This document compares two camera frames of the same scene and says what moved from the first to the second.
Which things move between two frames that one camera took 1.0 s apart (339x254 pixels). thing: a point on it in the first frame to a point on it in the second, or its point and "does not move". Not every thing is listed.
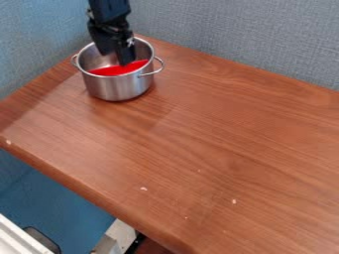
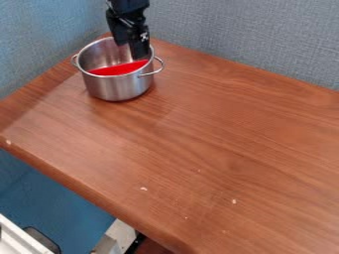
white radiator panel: (17, 241) does not move
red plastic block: (112, 70) does not move
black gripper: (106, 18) to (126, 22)
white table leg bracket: (114, 240) does not move
